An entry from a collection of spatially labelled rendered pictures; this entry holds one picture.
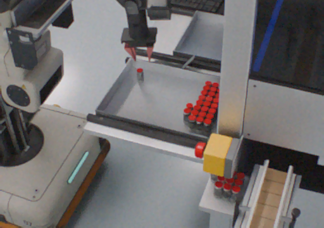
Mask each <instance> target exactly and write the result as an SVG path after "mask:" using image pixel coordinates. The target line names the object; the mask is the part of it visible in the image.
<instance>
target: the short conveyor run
mask: <svg viewBox="0 0 324 228"><path fill-rule="evenodd" d="M268 162H269V160H265V162H264V165H263V166H261V165H260V166H259V165H257V164H255V165H254V168H253V172H252V174H251V177H250V181H249V184H248V186H247V190H246V194H245V196H243V195H242V194H241V193H240V194H235V196H234V201H235V202H236V203H235V209H234V217H233V222H232V227H233V228H294V225H295V223H296V221H297V218H298V217H299V216H300V214H301V211H300V209H298V208H294V204H295V202H296V197H297V193H298V188H299V183H300V181H301V175H295V174H292V171H293V169H294V167H292V166H289V172H288V173H286V172H281V171H278V170H273V169H270V168H268ZM243 197H244V199H243ZM242 201H243V203H242V205H240V203H241V202H242Z"/></svg>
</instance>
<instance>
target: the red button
mask: <svg viewBox="0 0 324 228"><path fill-rule="evenodd" d="M205 148H206V143H204V142H199V143H198V144H197V145H196V148H195V151H194V154H195V157H196V158H199V159H203V157H204V150H205Z"/></svg>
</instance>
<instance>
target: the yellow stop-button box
mask: <svg viewBox="0 0 324 228"><path fill-rule="evenodd" d="M239 142H240V139H236V138H233V139H232V138H231V137H228V136H222V135H219V134H215V133H212V134H211V137H210V139H209V141H208V145H207V146H206V148H205V150H204V161H203V172H207V173H209V174H215V175H218V176H223V177H224V178H227V179H231V174H232V162H233V159H234V157H235V153H236V151H237V148H238V147H239Z"/></svg>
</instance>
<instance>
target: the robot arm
mask: <svg viewBox="0 0 324 228"><path fill-rule="evenodd" d="M116 1H117V2H118V3H119V4H120V5H121V6H122V7H124V8H125V12H126V14H127V24H128V27H124V29H123V32H122V35H121V44H123V43H125V45H124V50H125V51H126V52H128V53H129V55H131V56H132V58H133V59H134V61H136V52H135V48H147V56H148V60H149V61H150V59H151V54H152V52H153V49H154V43H156V35H157V33H158V29H157V27H148V26H147V17H149V19H150V21H155V20H171V1H170V0H116ZM10 2H11V0H0V13H5V12H6V11H7V10H8V8H9V5H10ZM146 10H147V13H146Z"/></svg>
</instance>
